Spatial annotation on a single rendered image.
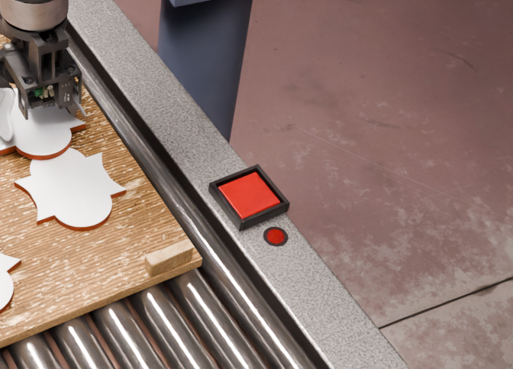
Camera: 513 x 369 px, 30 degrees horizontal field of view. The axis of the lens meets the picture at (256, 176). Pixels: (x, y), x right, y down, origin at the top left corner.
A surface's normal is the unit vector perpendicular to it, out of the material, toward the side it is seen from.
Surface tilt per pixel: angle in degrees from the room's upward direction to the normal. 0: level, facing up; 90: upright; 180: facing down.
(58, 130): 4
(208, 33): 90
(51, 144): 4
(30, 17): 93
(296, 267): 0
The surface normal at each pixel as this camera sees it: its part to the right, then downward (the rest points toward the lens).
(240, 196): 0.14, -0.66
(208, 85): 0.22, 0.74
